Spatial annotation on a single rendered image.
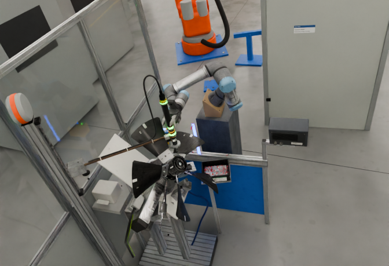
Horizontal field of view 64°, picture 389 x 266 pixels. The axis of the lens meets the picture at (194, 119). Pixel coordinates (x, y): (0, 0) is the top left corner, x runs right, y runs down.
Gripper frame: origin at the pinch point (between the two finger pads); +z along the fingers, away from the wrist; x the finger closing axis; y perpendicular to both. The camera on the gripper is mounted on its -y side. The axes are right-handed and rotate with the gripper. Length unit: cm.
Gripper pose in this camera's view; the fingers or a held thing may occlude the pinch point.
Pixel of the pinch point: (167, 123)
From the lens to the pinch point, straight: 191.9
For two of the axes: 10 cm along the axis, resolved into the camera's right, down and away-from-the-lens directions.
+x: -9.5, -0.5, 3.2
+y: 1.6, 7.8, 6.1
